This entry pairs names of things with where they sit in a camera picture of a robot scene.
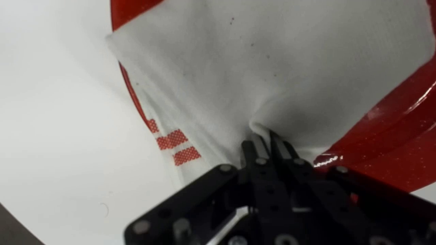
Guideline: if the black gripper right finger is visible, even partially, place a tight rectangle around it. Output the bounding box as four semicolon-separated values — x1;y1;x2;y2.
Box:
269;131;436;245

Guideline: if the red plate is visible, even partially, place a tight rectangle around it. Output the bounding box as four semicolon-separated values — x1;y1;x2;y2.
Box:
110;0;436;195

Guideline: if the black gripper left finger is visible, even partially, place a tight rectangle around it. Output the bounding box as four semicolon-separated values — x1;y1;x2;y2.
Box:
124;133;291;245

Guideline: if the white towel with red stripes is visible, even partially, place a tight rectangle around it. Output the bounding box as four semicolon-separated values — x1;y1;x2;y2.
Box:
106;0;434;179

